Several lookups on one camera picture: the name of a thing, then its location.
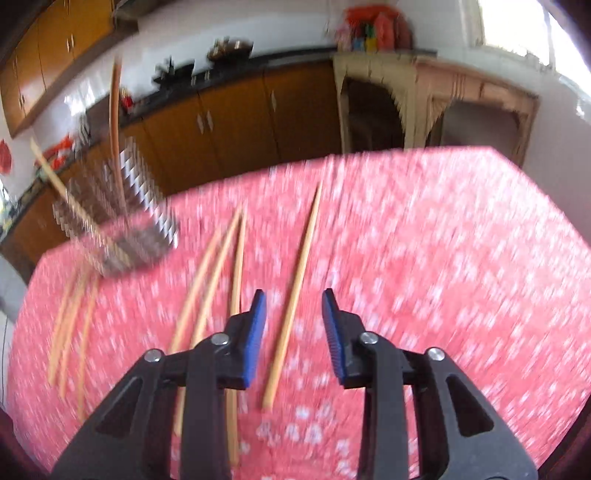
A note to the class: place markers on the black wok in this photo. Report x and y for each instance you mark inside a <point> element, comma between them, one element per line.
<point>175,74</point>

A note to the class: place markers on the bright window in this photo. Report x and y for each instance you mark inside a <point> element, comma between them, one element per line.
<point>517,27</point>

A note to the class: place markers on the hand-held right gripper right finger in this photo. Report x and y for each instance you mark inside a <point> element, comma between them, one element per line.
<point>334,332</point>

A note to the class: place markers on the red plastic bags bundle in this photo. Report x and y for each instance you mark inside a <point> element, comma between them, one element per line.
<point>369,16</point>

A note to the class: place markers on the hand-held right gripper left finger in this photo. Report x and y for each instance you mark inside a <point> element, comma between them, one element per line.
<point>256,332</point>

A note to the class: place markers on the wooden chopstick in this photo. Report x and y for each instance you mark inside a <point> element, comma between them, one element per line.
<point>71,344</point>
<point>239,267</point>
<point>51,173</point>
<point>62,332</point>
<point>196,288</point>
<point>217,272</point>
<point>300,267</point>
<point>85,355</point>

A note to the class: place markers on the red hanging plastic bag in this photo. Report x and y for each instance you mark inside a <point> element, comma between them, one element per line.
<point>4,157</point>

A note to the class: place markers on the red bottle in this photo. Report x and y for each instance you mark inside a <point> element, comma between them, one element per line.
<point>125,99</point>

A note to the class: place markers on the brown upper wall cabinet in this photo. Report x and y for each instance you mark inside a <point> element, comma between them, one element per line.
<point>46,55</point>

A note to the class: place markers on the red floral tablecloth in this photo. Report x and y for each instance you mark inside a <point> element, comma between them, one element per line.
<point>415,277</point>

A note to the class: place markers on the beige carved wooden cabinet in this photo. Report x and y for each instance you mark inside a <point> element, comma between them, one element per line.
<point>425,92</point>

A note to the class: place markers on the brown lower kitchen cabinets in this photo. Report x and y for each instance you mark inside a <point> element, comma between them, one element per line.
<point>240,120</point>

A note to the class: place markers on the black kitchen countertop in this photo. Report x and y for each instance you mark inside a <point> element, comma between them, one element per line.
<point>295,56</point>

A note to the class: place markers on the wooden utensils in holder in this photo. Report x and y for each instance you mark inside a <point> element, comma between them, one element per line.
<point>115,120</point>

